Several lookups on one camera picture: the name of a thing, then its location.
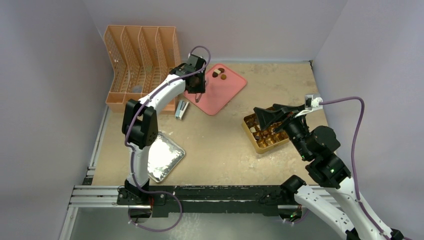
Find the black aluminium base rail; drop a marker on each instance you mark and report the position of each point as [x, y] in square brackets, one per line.
[267, 200]

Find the orange plastic file organizer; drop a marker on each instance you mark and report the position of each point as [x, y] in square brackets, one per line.
[141, 58]

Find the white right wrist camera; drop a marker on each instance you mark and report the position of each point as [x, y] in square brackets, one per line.
[312, 104]

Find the grey blue stapler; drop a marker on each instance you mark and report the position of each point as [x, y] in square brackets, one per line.
[181, 109]

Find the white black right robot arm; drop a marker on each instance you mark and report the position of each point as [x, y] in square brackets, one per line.
[354, 219]

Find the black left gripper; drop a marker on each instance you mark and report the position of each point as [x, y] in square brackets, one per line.
[200, 89]

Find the gold chocolate box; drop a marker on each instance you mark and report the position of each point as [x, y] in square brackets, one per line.
[263, 140]

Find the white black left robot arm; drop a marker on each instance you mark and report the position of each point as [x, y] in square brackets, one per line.
[140, 121]

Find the pink plastic tray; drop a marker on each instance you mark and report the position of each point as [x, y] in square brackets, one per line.
[219, 90]

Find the pink tongs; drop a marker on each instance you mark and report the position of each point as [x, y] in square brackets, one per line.
[197, 97]

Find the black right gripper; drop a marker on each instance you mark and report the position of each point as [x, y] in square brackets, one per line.
[286, 117]

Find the silver foil tray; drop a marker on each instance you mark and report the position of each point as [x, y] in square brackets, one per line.
[164, 156]

